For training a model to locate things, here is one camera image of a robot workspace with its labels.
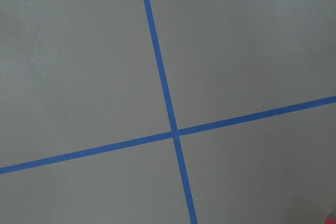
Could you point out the red wooden cube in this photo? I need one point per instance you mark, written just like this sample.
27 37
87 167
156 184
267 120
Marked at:
330 220

